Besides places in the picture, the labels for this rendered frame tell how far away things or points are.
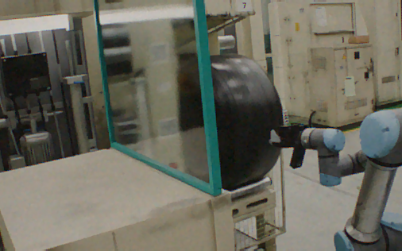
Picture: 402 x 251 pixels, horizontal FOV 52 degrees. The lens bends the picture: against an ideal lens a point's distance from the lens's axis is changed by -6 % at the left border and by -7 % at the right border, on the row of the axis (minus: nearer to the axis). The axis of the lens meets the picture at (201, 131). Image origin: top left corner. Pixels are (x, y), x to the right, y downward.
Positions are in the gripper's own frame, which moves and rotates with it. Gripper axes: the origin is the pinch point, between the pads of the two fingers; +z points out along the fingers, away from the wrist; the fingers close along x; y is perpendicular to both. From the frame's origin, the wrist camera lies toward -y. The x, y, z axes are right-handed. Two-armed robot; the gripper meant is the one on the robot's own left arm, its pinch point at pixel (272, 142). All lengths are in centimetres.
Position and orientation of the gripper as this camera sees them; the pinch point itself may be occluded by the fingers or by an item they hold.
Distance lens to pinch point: 171.7
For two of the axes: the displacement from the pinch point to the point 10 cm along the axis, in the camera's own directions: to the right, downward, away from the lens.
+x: -8.5, 2.0, -4.9
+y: -1.6, -9.8, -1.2
